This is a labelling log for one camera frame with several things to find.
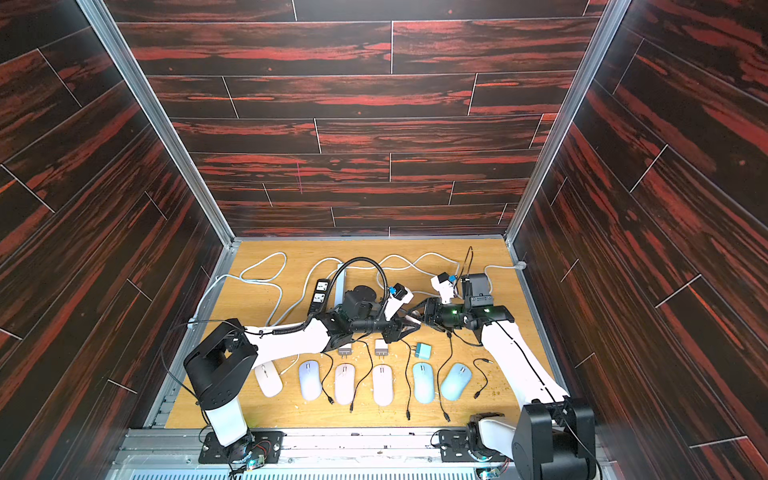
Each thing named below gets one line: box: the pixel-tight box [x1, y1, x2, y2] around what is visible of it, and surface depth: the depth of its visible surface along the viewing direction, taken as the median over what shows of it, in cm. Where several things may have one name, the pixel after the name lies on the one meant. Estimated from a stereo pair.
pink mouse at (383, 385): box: [372, 364, 394, 407], surface depth 84 cm
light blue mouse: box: [441, 362, 473, 401], surface depth 84 cm
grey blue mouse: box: [412, 362, 435, 404], surface depth 84 cm
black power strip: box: [308, 278, 330, 315], surface depth 103 cm
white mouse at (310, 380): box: [299, 360, 322, 401], surface depth 85 cm
